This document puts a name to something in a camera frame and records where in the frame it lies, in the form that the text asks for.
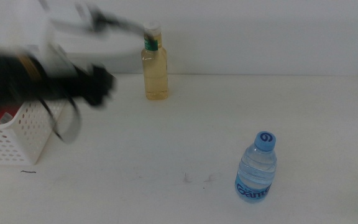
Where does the yellow liquid bottle white cap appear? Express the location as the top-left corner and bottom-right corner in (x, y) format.
(140, 21), (170, 101)

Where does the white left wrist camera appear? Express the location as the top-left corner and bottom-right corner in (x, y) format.
(47, 1), (105, 34)

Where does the small water bottle blue cap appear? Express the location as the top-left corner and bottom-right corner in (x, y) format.
(234, 131), (278, 203)

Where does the white perforated plastic basket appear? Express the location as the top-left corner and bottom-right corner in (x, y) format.
(0, 98), (70, 166)

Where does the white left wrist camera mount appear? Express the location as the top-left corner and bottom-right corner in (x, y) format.
(39, 40), (80, 78)

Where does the black left camera cable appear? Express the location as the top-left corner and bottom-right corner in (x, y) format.
(39, 12), (147, 144)

